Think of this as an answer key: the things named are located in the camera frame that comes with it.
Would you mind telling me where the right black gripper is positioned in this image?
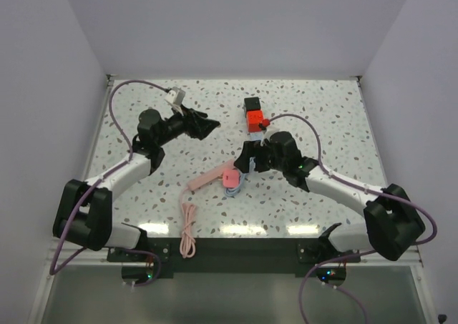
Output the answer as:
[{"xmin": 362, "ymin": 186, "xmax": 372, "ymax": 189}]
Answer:
[{"xmin": 233, "ymin": 140, "xmax": 287, "ymax": 174}]

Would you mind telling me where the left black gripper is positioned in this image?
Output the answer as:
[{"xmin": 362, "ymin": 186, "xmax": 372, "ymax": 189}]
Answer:
[{"xmin": 155, "ymin": 104, "xmax": 219, "ymax": 147}]

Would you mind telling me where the red cube plug adapter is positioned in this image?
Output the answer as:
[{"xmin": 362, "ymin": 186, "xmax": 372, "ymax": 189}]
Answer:
[{"xmin": 245, "ymin": 109, "xmax": 264, "ymax": 133}]

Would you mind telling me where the pink plug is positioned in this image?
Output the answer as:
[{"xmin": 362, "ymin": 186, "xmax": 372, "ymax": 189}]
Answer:
[{"xmin": 222, "ymin": 169, "xmax": 240, "ymax": 189}]

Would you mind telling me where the black cube plug adapter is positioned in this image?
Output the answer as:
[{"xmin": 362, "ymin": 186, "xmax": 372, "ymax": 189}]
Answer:
[{"xmin": 243, "ymin": 97, "xmax": 261, "ymax": 112}]

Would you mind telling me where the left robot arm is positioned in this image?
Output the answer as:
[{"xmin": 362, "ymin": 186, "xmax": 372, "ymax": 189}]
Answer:
[{"xmin": 52, "ymin": 106, "xmax": 220, "ymax": 261}]

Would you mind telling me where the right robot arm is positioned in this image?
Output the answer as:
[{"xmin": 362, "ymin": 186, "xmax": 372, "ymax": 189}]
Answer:
[{"xmin": 234, "ymin": 132, "xmax": 425, "ymax": 262}]

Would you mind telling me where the pink power strip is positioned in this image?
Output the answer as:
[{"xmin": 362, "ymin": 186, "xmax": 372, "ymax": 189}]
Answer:
[{"xmin": 187, "ymin": 159, "xmax": 234, "ymax": 192}]

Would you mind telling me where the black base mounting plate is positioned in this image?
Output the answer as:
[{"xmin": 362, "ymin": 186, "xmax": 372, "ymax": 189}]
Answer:
[{"xmin": 107, "ymin": 237, "xmax": 361, "ymax": 279}]

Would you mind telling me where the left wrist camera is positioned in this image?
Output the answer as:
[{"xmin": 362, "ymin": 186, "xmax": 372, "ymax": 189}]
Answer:
[{"xmin": 165, "ymin": 87, "xmax": 185, "ymax": 107}]

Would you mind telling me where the blue power cord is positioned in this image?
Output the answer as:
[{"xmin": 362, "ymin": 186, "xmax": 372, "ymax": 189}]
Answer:
[{"xmin": 223, "ymin": 157, "xmax": 257, "ymax": 198}]

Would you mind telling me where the pink power cord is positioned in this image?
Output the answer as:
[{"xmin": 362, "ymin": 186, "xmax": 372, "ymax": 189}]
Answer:
[{"xmin": 178, "ymin": 187, "xmax": 198, "ymax": 259}]

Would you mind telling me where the aluminium frame rail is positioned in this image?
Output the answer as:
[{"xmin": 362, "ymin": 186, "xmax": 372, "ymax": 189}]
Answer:
[{"xmin": 45, "ymin": 236, "xmax": 425, "ymax": 267}]

